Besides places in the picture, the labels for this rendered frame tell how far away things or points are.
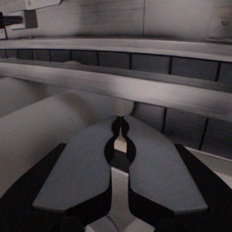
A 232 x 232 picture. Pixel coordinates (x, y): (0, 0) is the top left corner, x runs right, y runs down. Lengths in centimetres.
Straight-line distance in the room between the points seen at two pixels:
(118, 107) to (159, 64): 5
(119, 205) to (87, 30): 27
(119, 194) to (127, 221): 6
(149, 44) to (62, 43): 11
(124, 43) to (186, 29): 7
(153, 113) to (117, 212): 20
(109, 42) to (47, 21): 16
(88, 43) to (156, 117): 10
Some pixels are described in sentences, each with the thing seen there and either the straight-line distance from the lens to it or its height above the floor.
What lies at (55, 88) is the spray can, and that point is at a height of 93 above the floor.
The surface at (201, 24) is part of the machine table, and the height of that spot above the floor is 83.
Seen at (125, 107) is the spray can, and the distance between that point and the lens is 16.
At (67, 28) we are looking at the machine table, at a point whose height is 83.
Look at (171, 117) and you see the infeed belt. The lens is 17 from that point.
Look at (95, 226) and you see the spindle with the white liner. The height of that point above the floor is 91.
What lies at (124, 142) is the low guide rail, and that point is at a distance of 16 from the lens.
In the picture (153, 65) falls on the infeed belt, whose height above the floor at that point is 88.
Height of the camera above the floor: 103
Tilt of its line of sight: 49 degrees down
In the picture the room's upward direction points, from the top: 128 degrees counter-clockwise
